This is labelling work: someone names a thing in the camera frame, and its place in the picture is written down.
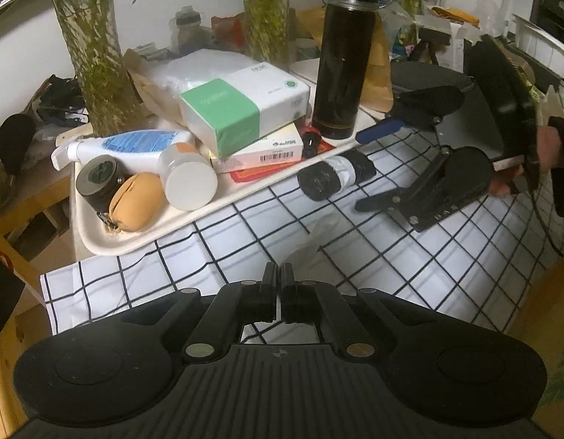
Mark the black white checkered tablecloth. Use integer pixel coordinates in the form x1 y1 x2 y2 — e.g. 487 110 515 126
41 130 564 333

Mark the left bamboo vase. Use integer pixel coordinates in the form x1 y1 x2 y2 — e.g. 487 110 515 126
52 0 142 137

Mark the black tape roll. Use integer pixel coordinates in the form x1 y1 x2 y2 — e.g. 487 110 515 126
75 155 127 213

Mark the white capped orange jar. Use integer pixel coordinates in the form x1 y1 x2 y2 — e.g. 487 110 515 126
159 142 218 211

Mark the blue white lotion tube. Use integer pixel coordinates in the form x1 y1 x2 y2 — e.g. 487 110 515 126
51 130 195 173

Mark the grey zippered hard case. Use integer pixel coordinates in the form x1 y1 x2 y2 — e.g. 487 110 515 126
388 61 524 170

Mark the white red flat box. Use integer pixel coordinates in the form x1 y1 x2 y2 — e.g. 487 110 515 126
208 123 304 173

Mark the black thermos bottle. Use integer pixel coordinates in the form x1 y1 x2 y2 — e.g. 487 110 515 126
313 0 378 140

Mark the person right hand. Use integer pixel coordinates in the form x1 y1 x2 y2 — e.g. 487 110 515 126
488 126 564 197

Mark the white serving tray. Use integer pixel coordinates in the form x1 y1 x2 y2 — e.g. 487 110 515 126
70 137 359 257

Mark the wooden side table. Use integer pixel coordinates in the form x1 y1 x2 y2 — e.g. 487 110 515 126
0 164 78 293

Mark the green white tissue box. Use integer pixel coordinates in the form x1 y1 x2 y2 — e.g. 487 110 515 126
180 63 311 159

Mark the black garbage bag roll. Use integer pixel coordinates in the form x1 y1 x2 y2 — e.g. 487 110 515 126
297 150 376 201

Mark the bamboo vase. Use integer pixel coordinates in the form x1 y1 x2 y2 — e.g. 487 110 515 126
52 0 142 137
243 0 290 68

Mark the white plastic food container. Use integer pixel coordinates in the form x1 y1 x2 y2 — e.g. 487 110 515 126
513 14 564 78

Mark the tan egg shaped pouch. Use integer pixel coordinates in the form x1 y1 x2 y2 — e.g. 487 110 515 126
109 172 167 232

